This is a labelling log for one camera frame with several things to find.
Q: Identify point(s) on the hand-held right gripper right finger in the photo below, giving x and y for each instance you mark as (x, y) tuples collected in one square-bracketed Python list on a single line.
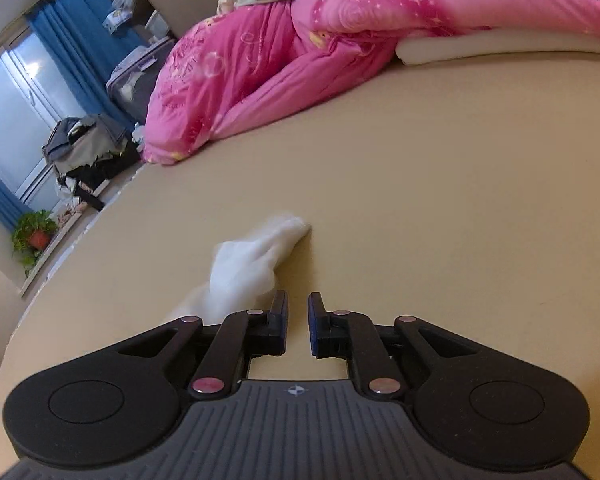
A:
[(314, 327)]

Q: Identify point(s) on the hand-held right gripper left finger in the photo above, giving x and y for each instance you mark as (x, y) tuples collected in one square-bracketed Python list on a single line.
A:
[(281, 327)]

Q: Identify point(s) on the grey suitcase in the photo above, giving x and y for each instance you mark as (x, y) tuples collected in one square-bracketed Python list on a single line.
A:
[(135, 80)]

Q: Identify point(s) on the white t-shirt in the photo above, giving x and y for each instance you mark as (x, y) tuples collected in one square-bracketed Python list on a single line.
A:
[(240, 270)]

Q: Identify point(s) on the pink quilt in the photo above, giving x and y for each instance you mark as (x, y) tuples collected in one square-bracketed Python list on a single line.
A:
[(260, 70)]

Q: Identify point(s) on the pile of clothes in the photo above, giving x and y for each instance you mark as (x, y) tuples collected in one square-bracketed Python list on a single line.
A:
[(87, 147)]

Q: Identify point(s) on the white foam pillow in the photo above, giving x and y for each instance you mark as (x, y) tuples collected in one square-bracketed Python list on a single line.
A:
[(480, 45)]

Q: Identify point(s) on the beige bed mattress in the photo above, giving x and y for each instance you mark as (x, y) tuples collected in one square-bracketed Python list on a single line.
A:
[(430, 185)]

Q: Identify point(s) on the potted green plant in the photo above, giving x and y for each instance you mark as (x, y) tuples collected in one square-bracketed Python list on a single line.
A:
[(32, 235)]

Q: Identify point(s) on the window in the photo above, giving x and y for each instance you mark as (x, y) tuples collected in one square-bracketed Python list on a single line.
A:
[(25, 90)]

